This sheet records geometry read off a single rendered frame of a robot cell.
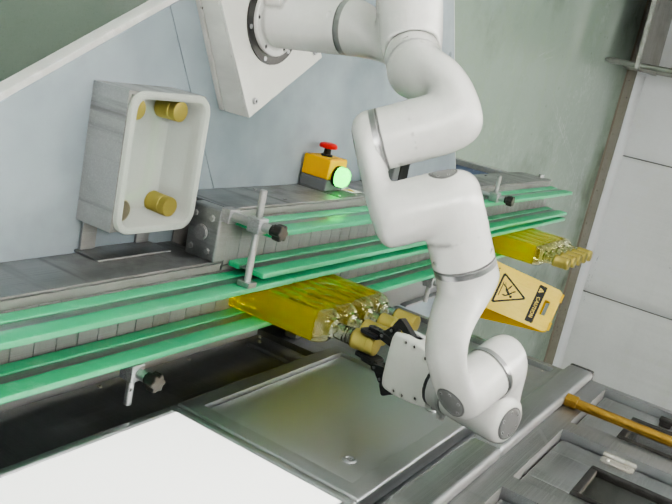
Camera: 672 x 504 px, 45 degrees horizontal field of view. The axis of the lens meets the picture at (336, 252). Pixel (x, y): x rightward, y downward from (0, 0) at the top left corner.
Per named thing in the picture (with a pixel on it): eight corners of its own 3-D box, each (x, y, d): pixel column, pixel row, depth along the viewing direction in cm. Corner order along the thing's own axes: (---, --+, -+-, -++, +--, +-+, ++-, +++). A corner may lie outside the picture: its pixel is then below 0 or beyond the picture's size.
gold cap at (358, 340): (346, 349, 136) (368, 358, 134) (351, 329, 135) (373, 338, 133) (357, 345, 139) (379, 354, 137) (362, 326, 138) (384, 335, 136)
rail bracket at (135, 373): (81, 387, 123) (143, 422, 117) (86, 345, 122) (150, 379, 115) (101, 381, 127) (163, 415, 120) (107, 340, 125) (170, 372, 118)
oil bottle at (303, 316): (227, 305, 148) (323, 347, 137) (232, 276, 146) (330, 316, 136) (246, 301, 152) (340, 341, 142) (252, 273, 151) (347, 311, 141)
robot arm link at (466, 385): (461, 244, 114) (491, 372, 121) (396, 284, 107) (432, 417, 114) (508, 251, 107) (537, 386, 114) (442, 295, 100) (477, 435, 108)
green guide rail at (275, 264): (227, 265, 143) (262, 279, 139) (228, 259, 143) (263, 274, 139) (544, 208, 290) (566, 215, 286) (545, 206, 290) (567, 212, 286)
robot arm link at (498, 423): (492, 375, 108) (537, 341, 113) (433, 344, 115) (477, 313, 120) (495, 458, 115) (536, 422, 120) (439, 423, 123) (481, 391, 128)
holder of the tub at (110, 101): (71, 251, 130) (104, 266, 127) (93, 79, 124) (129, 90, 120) (149, 242, 145) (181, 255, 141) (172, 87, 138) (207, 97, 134)
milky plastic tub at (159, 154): (76, 220, 129) (114, 236, 124) (94, 79, 123) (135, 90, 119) (155, 214, 143) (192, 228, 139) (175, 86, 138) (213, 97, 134)
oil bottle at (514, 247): (472, 245, 243) (563, 275, 229) (477, 227, 241) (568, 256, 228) (480, 244, 247) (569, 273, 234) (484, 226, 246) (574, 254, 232)
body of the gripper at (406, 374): (452, 413, 128) (401, 383, 136) (469, 353, 126) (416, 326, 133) (421, 420, 123) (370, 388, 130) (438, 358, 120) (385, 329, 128)
